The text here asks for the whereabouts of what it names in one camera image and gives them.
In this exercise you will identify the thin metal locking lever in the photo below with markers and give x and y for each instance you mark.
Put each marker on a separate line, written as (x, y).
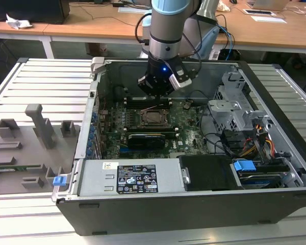
(151, 107)

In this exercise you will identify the silver CPU plate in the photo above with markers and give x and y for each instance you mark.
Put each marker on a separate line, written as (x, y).
(155, 117)

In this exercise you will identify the black RAM slot bank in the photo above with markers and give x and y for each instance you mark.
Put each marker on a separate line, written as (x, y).
(150, 130)
(142, 102)

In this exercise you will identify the black CPU socket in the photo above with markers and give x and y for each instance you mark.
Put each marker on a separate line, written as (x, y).
(143, 125)

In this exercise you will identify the round coin cell battery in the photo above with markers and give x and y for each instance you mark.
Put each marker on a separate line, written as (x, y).
(186, 104)

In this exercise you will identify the green motherboard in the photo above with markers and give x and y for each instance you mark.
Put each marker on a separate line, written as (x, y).
(191, 122)

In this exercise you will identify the black graphics card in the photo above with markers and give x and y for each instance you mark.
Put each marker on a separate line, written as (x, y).
(146, 141)

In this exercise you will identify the brown cardboard box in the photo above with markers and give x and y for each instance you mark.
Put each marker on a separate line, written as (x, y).
(97, 49)

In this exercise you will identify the silver finned heatsink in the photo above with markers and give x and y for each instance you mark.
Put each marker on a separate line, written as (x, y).
(192, 140)

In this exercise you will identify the white paper sheet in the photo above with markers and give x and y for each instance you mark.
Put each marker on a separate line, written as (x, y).
(269, 19)
(131, 10)

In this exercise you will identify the silver metal drive cage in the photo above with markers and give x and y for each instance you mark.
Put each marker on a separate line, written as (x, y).
(234, 112)

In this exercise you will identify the wooden desk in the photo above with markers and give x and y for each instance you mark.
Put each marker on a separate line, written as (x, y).
(91, 28)

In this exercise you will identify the blue card retainer strip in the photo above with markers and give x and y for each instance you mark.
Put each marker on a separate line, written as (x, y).
(91, 135)

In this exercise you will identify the gray power supply unit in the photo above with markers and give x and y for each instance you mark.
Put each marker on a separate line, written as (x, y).
(97, 178)

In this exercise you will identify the blue disk carrier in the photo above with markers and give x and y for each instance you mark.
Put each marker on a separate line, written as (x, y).
(244, 168)

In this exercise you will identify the flat tablet device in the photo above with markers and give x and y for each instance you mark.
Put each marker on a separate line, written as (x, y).
(258, 12)

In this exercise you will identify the silver laptop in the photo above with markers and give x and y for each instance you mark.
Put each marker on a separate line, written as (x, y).
(267, 4)

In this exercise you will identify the black PC case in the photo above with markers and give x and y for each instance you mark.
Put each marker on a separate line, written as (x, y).
(168, 217)

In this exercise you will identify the blue case latch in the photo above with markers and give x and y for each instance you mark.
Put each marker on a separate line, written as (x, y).
(59, 181)

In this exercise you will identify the hard disk drive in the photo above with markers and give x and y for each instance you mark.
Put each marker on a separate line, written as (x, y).
(260, 181)

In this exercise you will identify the gray parts rack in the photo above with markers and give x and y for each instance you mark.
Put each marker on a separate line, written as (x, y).
(33, 158)

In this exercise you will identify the black box on desk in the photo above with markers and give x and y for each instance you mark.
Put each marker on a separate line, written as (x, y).
(28, 10)

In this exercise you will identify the crumpled white paper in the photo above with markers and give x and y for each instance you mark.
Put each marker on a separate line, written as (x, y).
(18, 23)

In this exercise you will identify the green RAM stick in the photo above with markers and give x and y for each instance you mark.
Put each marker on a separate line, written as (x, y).
(15, 167)

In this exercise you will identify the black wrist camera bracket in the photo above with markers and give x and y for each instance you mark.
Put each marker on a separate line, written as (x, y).
(142, 80)

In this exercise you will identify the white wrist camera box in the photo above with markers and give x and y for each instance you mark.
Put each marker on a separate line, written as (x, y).
(180, 79)

